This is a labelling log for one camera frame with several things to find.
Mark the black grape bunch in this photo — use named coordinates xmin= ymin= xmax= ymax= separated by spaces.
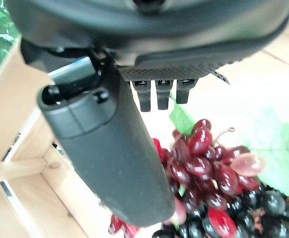
xmin=151 ymin=177 xmax=289 ymax=238

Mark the green grape leaf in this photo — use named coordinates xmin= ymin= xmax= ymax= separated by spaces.
xmin=168 ymin=101 xmax=289 ymax=198

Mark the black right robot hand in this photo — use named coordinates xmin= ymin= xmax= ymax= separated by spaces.
xmin=5 ymin=0 xmax=289 ymax=228

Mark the red grape bunch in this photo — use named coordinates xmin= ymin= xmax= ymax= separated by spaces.
xmin=108 ymin=119 xmax=266 ymax=238

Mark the light wooden crate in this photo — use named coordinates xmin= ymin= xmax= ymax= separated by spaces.
xmin=0 ymin=34 xmax=145 ymax=238

